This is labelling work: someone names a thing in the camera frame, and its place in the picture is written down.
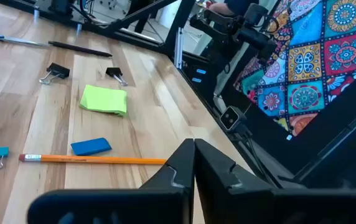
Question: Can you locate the large black binder clip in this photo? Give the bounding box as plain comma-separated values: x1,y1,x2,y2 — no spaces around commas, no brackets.
39,62,71,85

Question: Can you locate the blue eraser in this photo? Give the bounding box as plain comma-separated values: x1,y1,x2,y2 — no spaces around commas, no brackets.
70,137,113,156

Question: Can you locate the orange pencil with eraser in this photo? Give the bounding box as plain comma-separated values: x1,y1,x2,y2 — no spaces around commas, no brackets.
18,153,168,166

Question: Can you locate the person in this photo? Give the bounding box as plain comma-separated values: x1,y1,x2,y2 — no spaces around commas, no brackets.
207,0,260,16

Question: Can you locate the table-level camera box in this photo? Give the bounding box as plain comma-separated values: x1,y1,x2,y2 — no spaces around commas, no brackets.
219,105,253,138

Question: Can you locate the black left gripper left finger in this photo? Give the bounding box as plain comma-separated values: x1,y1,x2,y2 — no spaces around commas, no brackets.
27,138,196,224

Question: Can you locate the black pen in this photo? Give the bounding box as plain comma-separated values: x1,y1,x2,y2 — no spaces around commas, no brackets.
47,40,113,58

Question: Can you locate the green sticky notes pad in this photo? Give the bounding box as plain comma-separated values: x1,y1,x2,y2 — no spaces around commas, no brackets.
78,84,128,118

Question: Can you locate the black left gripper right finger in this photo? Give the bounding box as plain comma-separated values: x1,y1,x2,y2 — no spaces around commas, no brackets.
195,138,356,224

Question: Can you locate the small black binder clip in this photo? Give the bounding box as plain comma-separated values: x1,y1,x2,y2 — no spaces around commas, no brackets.
105,67,129,87

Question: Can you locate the colourful patterned cloth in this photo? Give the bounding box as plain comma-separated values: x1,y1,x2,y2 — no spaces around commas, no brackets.
233,0,356,138

